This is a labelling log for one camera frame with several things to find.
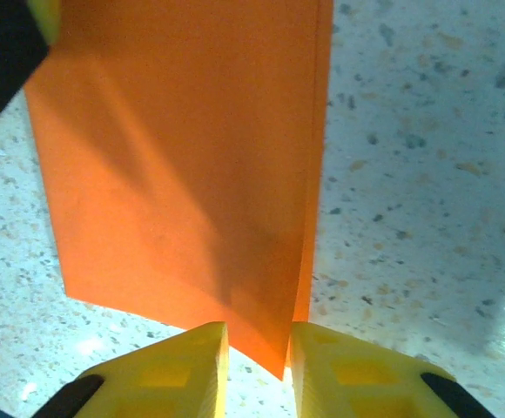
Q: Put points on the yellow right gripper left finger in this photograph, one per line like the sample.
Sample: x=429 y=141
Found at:
x=117 y=392

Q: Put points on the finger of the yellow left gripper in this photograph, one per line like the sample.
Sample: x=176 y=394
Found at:
x=48 y=17

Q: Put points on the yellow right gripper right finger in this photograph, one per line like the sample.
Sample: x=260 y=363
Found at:
x=405 y=392

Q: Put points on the orange square paper sheet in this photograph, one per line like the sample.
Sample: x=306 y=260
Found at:
x=183 y=152

